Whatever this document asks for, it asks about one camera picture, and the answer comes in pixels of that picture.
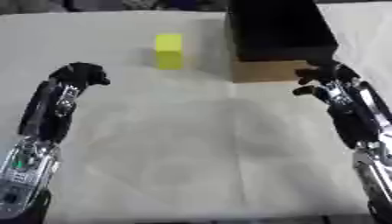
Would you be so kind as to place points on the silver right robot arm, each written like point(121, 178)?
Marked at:
point(375, 180)

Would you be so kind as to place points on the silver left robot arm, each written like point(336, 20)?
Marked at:
point(24, 178)

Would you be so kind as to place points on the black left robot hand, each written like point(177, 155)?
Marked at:
point(51, 116)

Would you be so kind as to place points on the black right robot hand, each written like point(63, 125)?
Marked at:
point(352, 116)

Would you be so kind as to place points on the tan cardboard box black inside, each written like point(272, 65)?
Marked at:
point(278, 40)

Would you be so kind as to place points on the yellow rectangular block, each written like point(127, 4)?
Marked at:
point(169, 51)

